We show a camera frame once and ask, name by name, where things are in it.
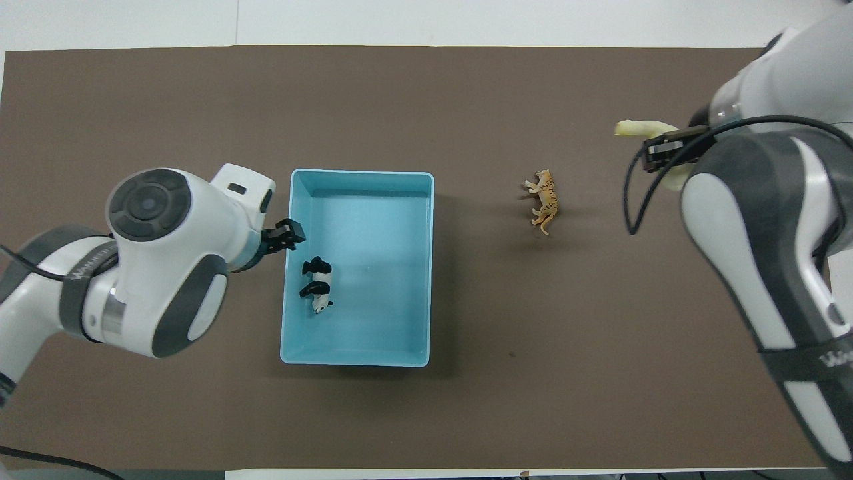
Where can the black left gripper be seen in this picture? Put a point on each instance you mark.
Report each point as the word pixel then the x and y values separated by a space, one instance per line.
pixel 273 241

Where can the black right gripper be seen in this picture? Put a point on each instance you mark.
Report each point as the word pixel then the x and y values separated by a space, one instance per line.
pixel 673 148

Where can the cream horse toy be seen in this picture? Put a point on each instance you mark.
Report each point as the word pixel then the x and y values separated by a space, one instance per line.
pixel 636 126

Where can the black white panda toy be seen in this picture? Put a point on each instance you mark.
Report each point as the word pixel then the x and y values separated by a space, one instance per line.
pixel 318 280

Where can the orange striped tiger toy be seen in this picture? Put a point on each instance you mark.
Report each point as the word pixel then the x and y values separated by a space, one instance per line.
pixel 546 200

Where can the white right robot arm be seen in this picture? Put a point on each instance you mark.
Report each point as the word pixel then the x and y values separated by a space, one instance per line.
pixel 766 226

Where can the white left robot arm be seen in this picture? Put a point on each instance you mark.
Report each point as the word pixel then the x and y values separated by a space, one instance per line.
pixel 160 266

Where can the blue plastic storage box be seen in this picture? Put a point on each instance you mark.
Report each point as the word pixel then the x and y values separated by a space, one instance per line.
pixel 373 280

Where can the brown table mat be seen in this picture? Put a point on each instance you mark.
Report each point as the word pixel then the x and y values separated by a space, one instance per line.
pixel 533 333

